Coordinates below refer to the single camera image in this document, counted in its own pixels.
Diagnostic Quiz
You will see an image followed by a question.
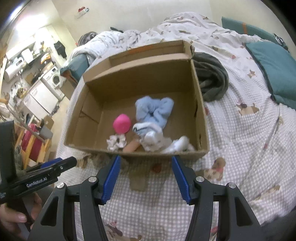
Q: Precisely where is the white water heater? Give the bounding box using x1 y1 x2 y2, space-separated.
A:
4 62 24 83

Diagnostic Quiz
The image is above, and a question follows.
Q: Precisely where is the dark grey cloth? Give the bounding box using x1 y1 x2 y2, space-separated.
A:
193 52 230 102

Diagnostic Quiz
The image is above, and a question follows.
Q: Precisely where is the grey striped pillow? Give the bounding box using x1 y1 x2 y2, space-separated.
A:
77 32 98 46

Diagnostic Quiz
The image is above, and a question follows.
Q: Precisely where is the grey bin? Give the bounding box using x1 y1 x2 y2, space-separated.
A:
38 126 54 140

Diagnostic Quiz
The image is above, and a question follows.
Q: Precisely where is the white washing machine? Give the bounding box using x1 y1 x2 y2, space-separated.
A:
41 67 63 93

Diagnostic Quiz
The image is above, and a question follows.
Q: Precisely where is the black and white small item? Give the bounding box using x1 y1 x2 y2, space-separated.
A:
273 33 290 52

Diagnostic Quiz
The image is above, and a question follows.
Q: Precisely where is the white quilt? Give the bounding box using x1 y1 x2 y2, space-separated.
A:
69 30 151 61

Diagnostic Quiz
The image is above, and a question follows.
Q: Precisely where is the light blue fluffy cloth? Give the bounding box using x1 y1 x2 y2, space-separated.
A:
134 96 174 130

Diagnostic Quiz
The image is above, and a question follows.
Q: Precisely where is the teal headboard cushion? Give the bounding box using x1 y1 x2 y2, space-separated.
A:
221 16 279 44

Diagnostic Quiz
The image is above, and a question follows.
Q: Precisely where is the person's left hand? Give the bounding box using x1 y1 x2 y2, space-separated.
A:
0 192 43 240

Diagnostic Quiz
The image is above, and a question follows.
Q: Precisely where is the cardboard panel beside bed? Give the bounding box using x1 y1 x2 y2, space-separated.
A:
59 79 78 100

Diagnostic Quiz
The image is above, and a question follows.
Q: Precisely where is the brown patterned scrunchie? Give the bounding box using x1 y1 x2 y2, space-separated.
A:
77 154 112 169

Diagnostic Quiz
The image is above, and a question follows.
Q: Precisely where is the white floor cabinet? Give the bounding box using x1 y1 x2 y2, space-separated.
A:
23 81 60 114

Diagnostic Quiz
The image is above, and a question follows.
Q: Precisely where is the checked printed bed cover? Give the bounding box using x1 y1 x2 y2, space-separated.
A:
55 11 296 241

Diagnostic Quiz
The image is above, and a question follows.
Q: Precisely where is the cardboard box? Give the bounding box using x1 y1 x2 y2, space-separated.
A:
63 40 210 161

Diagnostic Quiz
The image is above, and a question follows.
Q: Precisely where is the white sock with dark stripe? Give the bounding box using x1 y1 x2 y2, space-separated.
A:
132 122 167 152

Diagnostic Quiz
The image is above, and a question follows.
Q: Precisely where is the wall hook rack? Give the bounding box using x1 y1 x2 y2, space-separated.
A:
74 8 90 18

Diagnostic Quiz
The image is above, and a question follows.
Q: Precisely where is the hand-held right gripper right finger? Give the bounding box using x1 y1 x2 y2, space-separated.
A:
171 156 260 241

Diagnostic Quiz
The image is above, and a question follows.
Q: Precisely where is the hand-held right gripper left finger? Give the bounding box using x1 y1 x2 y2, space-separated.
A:
28 155 122 241

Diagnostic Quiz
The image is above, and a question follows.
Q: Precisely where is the teal folded blanket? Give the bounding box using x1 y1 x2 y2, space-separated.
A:
60 54 91 84

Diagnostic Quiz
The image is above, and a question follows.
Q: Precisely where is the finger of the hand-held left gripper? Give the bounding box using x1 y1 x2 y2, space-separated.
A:
23 156 78 178
24 158 63 173

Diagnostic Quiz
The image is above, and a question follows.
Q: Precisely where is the black hanging garment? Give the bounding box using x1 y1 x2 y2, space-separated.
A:
53 41 68 59

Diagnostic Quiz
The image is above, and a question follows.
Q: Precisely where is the plain white sock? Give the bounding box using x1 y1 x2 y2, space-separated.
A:
161 136 190 154

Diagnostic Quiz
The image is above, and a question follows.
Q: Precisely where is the white floral scrunchie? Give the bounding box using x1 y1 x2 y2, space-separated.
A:
106 134 127 152

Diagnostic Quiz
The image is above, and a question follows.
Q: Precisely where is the teal pillow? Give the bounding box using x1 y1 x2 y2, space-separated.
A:
245 41 296 107

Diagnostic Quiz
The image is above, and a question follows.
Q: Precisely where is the yellow wooden rack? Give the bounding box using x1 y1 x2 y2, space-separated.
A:
13 122 51 164

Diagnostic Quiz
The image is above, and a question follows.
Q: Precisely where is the pink plush toy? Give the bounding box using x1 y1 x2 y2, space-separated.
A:
112 113 133 134

